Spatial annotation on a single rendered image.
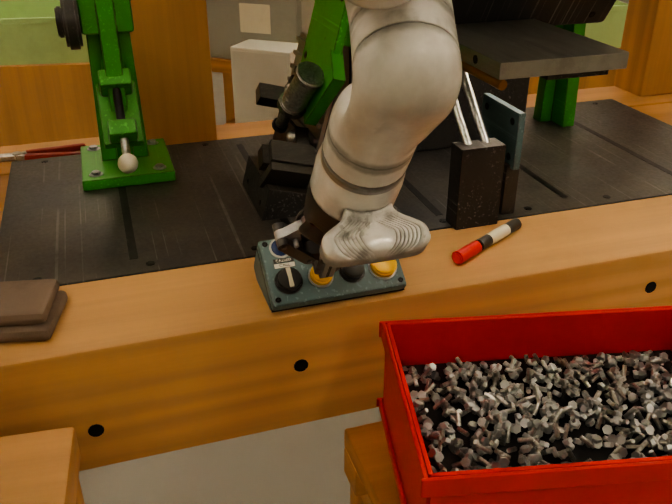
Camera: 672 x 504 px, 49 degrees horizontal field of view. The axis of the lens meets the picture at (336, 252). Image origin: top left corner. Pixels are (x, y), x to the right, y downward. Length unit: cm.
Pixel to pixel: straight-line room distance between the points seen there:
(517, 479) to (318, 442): 139
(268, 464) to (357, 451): 115
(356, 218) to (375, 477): 27
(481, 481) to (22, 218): 71
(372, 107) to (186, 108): 85
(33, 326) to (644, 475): 56
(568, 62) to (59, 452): 64
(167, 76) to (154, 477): 102
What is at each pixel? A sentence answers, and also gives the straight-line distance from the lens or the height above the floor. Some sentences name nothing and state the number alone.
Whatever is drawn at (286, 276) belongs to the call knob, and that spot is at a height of 94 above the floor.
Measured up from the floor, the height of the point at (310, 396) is 79.
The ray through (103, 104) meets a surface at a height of 101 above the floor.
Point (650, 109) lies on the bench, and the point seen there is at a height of 88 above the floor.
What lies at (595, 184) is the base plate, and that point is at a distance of 114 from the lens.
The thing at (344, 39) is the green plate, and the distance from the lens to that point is 93.
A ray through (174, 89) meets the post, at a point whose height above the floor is 98.
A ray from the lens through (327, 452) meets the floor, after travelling 193.
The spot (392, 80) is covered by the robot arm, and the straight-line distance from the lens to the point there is 46.
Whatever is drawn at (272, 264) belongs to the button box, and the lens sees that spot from 79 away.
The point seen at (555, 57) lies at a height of 113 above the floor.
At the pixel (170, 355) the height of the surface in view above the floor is 88.
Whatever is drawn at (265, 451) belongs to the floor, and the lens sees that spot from 194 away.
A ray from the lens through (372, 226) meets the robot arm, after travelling 60.
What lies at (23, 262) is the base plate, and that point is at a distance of 94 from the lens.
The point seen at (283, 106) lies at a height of 104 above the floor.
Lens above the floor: 132
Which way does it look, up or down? 28 degrees down
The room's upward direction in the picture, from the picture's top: straight up
